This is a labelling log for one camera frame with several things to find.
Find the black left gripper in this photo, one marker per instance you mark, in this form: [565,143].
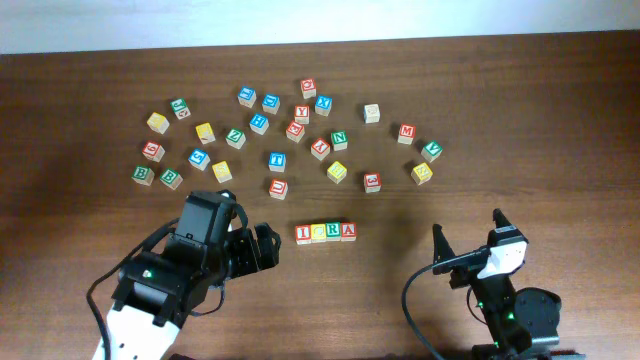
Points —
[249,256]

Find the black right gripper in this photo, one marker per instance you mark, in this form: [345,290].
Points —
[442,248]

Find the red I block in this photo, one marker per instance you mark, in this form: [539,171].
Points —
[303,234]

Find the yellow C block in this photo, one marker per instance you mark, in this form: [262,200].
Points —
[318,233]

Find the green R block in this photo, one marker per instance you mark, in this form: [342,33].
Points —
[333,231]

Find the red A block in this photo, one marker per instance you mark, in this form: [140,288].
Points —
[348,232]

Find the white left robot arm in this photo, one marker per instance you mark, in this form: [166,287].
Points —
[164,279]

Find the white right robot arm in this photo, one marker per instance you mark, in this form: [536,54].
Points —
[522,323]

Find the red U block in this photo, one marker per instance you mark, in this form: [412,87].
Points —
[278,189]

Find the yellow K block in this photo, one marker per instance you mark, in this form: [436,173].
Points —
[421,173]

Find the yellow S block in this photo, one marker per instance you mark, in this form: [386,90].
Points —
[222,171]

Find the green V block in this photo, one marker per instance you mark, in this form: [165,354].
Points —
[431,151]

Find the blue T block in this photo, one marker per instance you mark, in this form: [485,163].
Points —
[277,162]

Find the blue 5 block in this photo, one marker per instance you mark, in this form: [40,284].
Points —
[199,159]

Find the green b block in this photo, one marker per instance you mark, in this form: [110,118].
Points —
[143,175]
[171,178]

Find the red 3 block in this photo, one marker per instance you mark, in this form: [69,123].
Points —
[372,182]

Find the green Z block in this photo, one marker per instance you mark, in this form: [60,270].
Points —
[235,138]

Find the yellow block centre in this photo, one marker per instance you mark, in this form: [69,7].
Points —
[336,172]

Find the red M block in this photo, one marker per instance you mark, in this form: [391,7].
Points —
[406,134]

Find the red Y block lower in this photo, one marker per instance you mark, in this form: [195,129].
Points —
[320,149]

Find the red y block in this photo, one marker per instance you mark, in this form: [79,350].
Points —
[320,149]
[302,114]

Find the yellow block upper left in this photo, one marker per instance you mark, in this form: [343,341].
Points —
[205,133]

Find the blue H block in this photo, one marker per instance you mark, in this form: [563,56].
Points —
[259,124]

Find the red E block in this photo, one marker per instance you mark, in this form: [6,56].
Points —
[295,131]

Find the red 9 block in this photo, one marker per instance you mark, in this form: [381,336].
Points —
[153,151]

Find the green N block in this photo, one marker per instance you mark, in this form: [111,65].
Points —
[339,140]

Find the red Y block upper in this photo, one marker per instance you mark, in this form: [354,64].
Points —
[302,114]

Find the blue D block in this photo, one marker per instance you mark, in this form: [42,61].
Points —
[271,103]

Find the plain wooden block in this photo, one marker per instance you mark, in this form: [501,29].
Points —
[371,113]

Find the yellow block far left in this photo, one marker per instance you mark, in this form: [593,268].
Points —
[158,123]

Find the green J block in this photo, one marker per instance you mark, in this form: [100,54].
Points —
[180,108]

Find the blue X block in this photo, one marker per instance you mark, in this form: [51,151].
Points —
[323,105]

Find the red Q block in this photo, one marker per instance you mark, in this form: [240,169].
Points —
[308,88]

